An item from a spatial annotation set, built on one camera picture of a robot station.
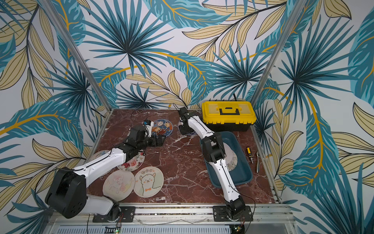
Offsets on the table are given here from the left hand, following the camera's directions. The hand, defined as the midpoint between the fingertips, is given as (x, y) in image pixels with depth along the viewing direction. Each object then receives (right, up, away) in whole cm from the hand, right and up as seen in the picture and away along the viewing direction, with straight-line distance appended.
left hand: (159, 137), depth 86 cm
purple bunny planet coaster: (+20, +2, +4) cm, 21 cm away
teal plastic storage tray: (+49, -22, +2) cm, 54 cm away
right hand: (+16, +3, +21) cm, 27 cm away
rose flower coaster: (-16, -16, +4) cm, 24 cm away
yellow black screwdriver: (+57, -12, +7) cm, 58 cm away
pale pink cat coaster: (-22, -27, -2) cm, 35 cm away
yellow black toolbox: (+43, +13, +9) cm, 46 cm away
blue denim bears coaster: (-2, +6, +23) cm, 24 cm away
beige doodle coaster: (-41, -11, +9) cm, 44 cm away
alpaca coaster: (-6, -25, -2) cm, 26 cm away
